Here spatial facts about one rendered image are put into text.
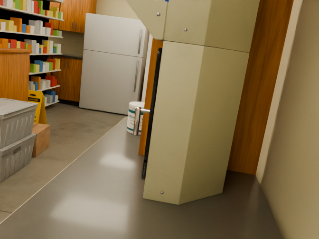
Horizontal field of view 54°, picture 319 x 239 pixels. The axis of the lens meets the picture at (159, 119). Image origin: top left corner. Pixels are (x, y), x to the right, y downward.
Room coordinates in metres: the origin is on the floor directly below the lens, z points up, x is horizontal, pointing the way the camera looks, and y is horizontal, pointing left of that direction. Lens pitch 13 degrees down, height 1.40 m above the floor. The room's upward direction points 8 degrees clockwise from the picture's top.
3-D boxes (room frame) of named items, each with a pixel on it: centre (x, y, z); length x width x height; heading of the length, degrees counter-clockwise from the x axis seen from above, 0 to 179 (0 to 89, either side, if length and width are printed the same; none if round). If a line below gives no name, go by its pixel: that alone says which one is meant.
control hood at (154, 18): (1.03, 0.06, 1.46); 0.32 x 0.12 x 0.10; 174
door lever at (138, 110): (0.92, 0.05, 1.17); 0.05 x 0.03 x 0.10; 84
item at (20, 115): (2.85, 1.49, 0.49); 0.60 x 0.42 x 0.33; 174
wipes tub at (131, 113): (1.59, 0.10, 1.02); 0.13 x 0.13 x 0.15
